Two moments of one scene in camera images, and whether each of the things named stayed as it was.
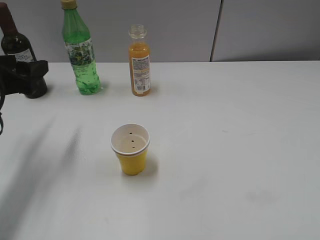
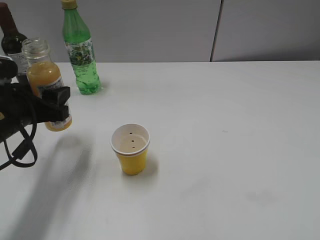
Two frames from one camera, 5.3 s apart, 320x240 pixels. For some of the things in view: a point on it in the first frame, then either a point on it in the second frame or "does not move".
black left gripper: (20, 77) → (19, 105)
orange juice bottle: (139, 61) → (42, 74)
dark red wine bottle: (13, 43) does not move
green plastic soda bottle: (78, 40) does not move
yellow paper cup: (130, 142) does not move
